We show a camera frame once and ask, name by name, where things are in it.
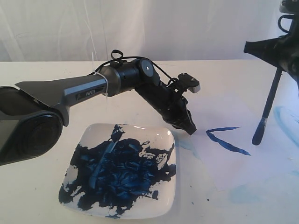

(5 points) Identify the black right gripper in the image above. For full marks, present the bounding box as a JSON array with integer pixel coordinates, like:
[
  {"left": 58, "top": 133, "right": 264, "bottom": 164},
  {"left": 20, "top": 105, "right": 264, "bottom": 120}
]
[{"left": 243, "top": 33, "right": 299, "bottom": 81}]

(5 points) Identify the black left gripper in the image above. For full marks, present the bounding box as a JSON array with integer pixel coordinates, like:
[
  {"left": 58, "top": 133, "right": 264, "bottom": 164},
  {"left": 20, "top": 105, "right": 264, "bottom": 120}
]
[{"left": 135, "top": 80, "right": 196, "bottom": 135}]

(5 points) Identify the white paper sheet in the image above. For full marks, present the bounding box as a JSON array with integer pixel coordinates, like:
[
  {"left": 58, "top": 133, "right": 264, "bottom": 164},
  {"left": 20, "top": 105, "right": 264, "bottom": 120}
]
[{"left": 183, "top": 95, "right": 295, "bottom": 190}]

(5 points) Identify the black paintbrush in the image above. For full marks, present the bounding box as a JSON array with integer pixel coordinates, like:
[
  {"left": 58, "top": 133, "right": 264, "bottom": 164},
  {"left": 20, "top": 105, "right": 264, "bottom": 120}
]
[{"left": 252, "top": 69, "right": 283, "bottom": 146}]

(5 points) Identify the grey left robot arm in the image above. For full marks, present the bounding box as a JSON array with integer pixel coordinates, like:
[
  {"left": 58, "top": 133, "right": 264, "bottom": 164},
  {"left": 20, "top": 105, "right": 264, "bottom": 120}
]
[{"left": 0, "top": 56, "right": 200, "bottom": 165}]

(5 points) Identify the white plate with blue paint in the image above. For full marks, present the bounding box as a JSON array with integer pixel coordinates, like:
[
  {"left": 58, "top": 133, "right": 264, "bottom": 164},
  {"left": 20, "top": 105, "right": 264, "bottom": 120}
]
[{"left": 58, "top": 123, "right": 177, "bottom": 219}]

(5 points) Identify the white zip tie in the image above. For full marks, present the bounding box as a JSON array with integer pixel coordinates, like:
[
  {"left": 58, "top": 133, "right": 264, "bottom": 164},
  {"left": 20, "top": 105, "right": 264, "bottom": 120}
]
[{"left": 91, "top": 53, "right": 109, "bottom": 105}]

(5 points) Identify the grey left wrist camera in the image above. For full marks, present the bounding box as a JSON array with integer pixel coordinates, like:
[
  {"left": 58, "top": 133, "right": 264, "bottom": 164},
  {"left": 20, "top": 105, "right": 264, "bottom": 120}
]
[{"left": 178, "top": 73, "right": 200, "bottom": 93}]

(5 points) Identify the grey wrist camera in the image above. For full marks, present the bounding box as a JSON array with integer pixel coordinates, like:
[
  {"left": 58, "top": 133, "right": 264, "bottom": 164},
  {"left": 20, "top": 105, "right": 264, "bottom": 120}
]
[
  {"left": 279, "top": 0, "right": 299, "bottom": 14},
  {"left": 178, "top": 73, "right": 200, "bottom": 93}
]

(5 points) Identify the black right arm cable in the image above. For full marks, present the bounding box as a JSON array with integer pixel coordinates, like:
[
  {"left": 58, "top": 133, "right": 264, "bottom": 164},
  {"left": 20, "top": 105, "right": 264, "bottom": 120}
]
[{"left": 277, "top": 14, "right": 295, "bottom": 35}]

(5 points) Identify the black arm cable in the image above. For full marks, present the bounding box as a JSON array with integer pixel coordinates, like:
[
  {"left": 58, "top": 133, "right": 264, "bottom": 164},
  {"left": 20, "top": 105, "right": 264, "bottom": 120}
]
[
  {"left": 277, "top": 14, "right": 295, "bottom": 35},
  {"left": 94, "top": 49, "right": 185, "bottom": 103}
]

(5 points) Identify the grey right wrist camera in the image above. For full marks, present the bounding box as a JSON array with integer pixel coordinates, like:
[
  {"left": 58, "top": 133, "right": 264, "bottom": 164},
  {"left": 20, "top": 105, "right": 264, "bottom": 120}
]
[{"left": 279, "top": 0, "right": 299, "bottom": 14}]

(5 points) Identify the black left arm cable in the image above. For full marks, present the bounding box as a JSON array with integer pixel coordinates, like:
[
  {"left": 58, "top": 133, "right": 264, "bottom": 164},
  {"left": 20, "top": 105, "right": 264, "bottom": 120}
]
[{"left": 94, "top": 49, "right": 185, "bottom": 103}]

